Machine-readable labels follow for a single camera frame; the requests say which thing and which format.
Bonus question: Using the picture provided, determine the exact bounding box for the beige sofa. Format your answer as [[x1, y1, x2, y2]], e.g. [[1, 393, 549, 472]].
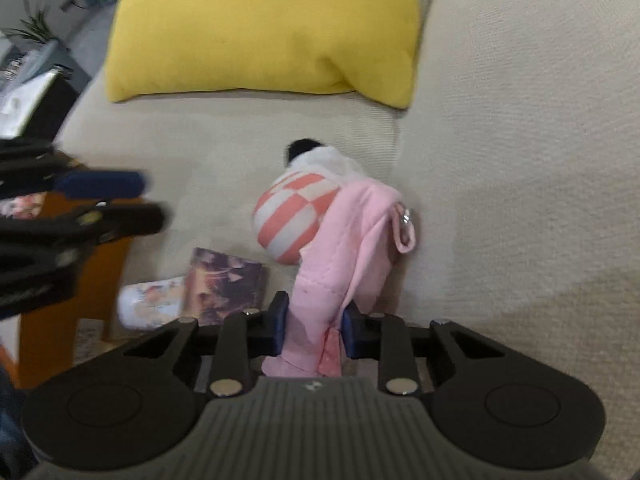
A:
[[52, 0, 640, 471]]

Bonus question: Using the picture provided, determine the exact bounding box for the white printed packet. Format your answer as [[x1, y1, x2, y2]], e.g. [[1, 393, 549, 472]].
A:
[[117, 275, 190, 332]]

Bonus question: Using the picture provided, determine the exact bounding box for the pink fabric pouch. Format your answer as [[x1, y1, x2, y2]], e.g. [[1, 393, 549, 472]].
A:
[[262, 177, 418, 378]]

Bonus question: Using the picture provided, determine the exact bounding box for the dark purple photo card box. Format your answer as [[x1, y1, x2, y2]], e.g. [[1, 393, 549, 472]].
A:
[[185, 247, 268, 328]]

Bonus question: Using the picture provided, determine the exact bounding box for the yellow pillow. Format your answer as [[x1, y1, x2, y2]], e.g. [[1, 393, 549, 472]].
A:
[[105, 0, 421, 110]]

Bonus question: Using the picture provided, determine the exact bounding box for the long-leaf potted plant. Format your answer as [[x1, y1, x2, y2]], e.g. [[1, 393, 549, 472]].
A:
[[2, 0, 58, 48]]

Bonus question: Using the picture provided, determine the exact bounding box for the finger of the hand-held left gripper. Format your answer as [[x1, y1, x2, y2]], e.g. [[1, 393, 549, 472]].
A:
[[0, 139, 152, 201], [0, 201, 168, 319]]

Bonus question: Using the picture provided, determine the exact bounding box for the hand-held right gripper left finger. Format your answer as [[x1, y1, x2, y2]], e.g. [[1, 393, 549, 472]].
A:
[[122, 290, 291, 398]]

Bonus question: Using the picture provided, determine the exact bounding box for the white dog plush striped bottom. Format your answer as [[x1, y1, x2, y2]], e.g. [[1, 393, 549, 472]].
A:
[[252, 139, 366, 266]]

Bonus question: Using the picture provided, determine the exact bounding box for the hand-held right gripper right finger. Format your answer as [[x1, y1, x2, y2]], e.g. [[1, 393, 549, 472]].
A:
[[342, 301, 506, 396]]

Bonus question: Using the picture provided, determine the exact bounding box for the person's right leg in jeans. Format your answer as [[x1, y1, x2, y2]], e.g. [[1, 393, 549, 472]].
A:
[[0, 345, 36, 480]]

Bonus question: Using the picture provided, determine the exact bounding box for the orange cardboard box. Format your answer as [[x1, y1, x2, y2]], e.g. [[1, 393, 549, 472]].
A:
[[0, 192, 146, 391]]

